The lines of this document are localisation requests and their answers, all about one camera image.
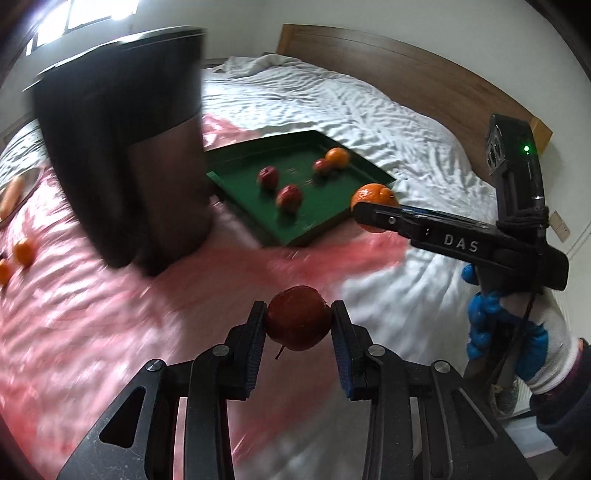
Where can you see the beige wall switch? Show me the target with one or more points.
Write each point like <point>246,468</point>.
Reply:
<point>561,225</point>

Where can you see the wooden headboard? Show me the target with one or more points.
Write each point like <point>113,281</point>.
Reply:
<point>415,60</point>

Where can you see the green tray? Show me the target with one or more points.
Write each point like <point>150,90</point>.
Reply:
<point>295,221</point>

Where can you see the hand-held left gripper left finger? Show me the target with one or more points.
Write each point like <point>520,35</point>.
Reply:
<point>254,364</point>

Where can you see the red apple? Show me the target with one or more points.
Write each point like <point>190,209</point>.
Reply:
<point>298,323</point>
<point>268,177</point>
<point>321,166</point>
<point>289,197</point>

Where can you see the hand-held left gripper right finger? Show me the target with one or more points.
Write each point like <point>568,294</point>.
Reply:
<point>344,355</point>

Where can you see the black electric kettle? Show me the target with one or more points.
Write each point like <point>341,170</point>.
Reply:
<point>124,152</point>

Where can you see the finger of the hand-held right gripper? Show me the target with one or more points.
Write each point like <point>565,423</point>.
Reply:
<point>383,220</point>
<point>443,219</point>

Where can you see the striped white plate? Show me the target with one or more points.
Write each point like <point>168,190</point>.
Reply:
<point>30,184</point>

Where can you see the orange mandarin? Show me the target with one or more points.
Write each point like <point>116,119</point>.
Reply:
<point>338,157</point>
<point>23,251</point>
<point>3,272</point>
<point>373,194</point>

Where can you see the carrot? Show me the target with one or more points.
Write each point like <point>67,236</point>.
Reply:
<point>10,198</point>

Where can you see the person's right forearm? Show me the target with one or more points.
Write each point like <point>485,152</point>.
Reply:
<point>568,406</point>

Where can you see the person's right hand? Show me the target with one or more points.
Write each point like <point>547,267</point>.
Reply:
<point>549,341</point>

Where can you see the pink plastic sheet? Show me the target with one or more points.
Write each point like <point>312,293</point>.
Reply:
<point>92,323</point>

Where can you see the window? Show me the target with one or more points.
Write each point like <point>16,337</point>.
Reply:
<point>83,18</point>

